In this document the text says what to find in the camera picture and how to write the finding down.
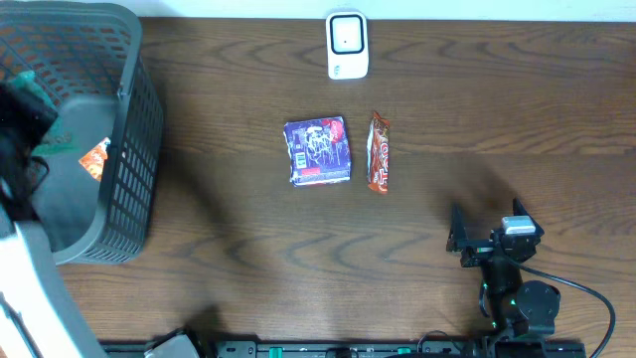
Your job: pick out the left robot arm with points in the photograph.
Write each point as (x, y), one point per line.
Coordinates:
(38, 316)

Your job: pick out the purple snack box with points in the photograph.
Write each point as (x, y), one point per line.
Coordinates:
(319, 151)

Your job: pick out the white barcode scanner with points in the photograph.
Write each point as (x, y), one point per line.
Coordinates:
(347, 46)

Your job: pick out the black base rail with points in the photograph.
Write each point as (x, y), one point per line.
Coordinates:
(430, 348)

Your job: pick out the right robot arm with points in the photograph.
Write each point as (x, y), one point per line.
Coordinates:
(523, 313)

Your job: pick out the teal snack packet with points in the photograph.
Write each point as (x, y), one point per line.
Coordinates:
(56, 140)

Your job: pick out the small orange snack packet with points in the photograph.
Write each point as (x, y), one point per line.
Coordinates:
(93, 162)

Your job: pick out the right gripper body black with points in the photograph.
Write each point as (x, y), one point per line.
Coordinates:
(478, 252)

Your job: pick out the grey plastic mesh basket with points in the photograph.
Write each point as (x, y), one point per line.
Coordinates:
(86, 57)

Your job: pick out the orange red snack bar wrapper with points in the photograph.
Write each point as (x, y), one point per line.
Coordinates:
(378, 154)

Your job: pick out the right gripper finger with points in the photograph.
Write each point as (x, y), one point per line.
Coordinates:
(520, 211)
(457, 238)

